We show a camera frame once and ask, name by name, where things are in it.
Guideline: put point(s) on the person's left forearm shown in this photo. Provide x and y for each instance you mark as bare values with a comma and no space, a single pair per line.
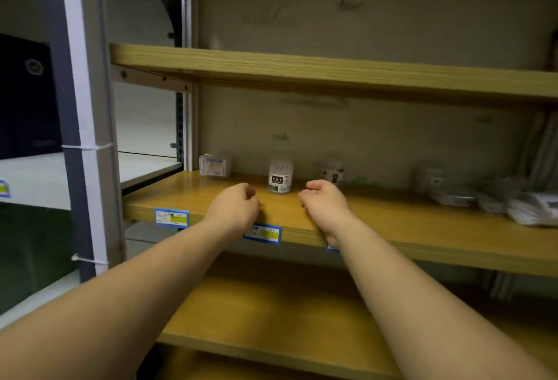
109,314

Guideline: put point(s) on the blue framed price label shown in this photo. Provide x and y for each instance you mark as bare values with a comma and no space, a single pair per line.
3,189
331,248
172,218
263,234

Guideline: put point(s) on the person's right forearm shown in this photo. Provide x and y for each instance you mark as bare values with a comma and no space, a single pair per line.
436,314

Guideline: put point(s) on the white grey metal upright post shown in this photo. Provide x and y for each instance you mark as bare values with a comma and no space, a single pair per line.
87,87

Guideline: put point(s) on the person's left hand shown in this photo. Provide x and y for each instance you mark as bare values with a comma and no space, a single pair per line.
233,212

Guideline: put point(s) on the green storage box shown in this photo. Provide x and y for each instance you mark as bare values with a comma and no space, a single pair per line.
30,253

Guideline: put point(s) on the wooden shelf with blue labels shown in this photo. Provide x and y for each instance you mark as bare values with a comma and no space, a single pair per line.
414,227

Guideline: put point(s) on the white metal shelf bracket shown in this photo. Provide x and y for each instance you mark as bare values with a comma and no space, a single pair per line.
148,79

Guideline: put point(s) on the person's right hand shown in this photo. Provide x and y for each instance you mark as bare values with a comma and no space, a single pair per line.
327,209

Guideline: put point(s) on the black file box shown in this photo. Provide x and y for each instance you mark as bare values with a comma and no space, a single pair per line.
26,100

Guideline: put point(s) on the white slotted rack rail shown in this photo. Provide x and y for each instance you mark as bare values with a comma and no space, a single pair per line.
188,131
545,153

